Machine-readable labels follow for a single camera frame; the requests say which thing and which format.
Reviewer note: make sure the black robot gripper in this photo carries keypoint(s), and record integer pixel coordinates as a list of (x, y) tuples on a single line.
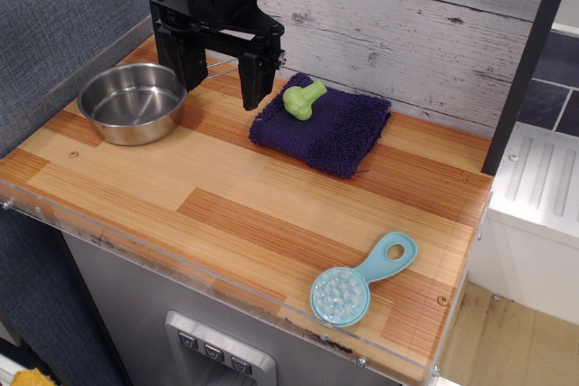
[(185, 29)]

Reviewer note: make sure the green toy broccoli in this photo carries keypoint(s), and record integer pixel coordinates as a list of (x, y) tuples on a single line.
[(298, 101)]

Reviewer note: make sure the stainless steel pot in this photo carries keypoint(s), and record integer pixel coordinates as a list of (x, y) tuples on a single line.
[(133, 104)]

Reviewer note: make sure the folded purple towel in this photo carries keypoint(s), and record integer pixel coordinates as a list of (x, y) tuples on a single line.
[(342, 130)]

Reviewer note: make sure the clear acrylic table edge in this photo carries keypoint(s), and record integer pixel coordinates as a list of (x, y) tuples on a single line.
[(259, 246)]

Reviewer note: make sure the teal round scrub brush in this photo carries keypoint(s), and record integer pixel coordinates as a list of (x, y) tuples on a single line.
[(341, 296)]

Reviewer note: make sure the silver toy dispenser panel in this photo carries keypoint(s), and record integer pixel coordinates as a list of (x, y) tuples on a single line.
[(206, 356)]

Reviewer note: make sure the white toy sink unit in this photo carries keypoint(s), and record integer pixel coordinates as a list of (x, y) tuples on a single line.
[(527, 246)]

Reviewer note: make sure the yellow object at corner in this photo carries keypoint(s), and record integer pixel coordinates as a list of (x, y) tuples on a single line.
[(31, 378)]

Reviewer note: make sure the black right frame post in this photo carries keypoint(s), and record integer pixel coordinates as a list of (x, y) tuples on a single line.
[(535, 44)]

